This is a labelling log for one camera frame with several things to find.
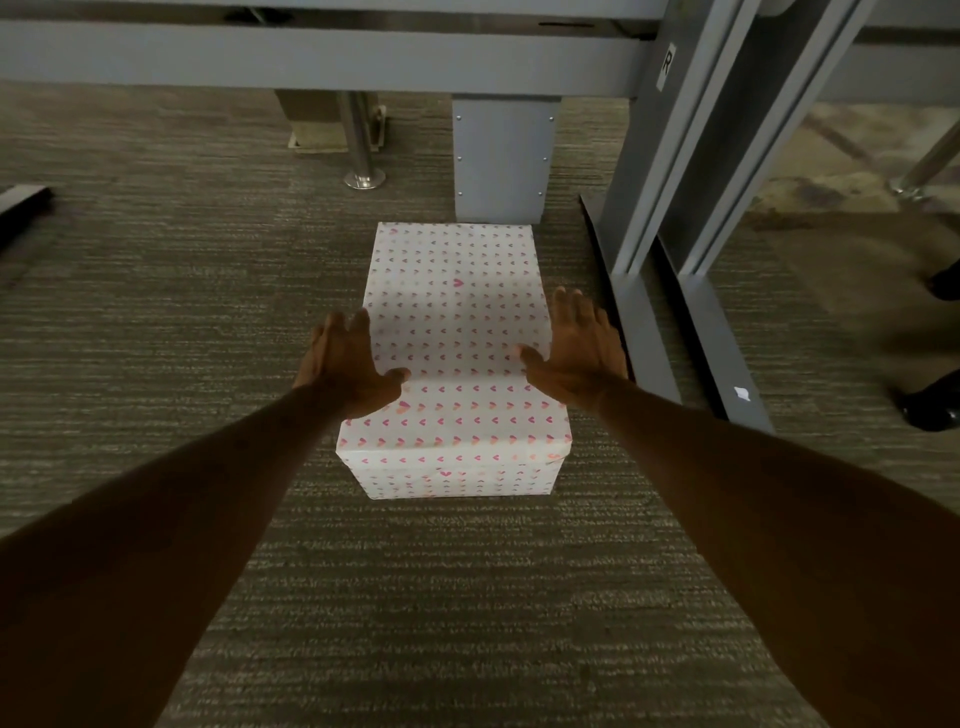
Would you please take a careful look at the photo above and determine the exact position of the grey metal column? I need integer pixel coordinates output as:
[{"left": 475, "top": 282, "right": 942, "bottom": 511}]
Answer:
[{"left": 451, "top": 95, "right": 563, "bottom": 225}]

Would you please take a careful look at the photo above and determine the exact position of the chrome chair leg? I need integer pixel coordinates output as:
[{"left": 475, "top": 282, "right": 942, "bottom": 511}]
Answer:
[{"left": 888, "top": 122, "right": 960, "bottom": 201}]

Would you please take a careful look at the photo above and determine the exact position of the grey desk leg with label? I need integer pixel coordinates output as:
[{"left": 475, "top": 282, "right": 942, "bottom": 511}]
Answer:
[{"left": 579, "top": 0, "right": 762, "bottom": 407}]

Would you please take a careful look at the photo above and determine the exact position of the pink heart wrapped gift box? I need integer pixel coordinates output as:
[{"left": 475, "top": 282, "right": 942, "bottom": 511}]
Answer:
[{"left": 336, "top": 222, "right": 573, "bottom": 501}]

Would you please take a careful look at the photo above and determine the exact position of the black chair caster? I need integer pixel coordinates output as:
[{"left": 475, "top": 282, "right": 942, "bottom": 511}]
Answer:
[{"left": 898, "top": 369, "right": 960, "bottom": 434}]

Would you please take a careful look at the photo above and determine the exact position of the chrome pole with round base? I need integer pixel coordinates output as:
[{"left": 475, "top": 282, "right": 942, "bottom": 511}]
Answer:
[{"left": 336, "top": 90, "right": 388, "bottom": 191}]

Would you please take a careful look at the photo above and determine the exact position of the grey desk crossbeam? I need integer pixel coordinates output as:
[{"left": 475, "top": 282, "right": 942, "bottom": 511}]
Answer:
[{"left": 0, "top": 0, "right": 670, "bottom": 100}]

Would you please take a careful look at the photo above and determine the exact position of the person's right hand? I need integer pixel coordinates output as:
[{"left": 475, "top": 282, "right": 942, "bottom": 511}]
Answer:
[{"left": 519, "top": 286, "right": 630, "bottom": 413}]

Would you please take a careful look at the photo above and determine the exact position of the beige cardboard box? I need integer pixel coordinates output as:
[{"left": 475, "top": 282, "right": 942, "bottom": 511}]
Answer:
[{"left": 274, "top": 89, "right": 390, "bottom": 156}]

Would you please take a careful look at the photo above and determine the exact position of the black flat bar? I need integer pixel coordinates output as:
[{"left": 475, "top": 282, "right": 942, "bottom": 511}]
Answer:
[{"left": 0, "top": 184, "right": 56, "bottom": 250}]

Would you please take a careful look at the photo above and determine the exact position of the person's right forearm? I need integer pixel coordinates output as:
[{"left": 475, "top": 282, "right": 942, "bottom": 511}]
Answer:
[{"left": 576, "top": 373, "right": 960, "bottom": 728}]

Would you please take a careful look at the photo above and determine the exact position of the grey desk leg with sticker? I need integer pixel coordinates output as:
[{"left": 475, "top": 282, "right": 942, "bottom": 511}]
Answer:
[{"left": 651, "top": 0, "right": 880, "bottom": 437}]

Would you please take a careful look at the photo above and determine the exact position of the person's left hand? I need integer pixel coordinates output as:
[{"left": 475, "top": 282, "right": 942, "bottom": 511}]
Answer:
[{"left": 291, "top": 307, "right": 413, "bottom": 422}]

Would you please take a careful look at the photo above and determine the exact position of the person's left forearm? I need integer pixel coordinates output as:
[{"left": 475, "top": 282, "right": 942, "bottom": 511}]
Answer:
[{"left": 0, "top": 384, "right": 355, "bottom": 728}]

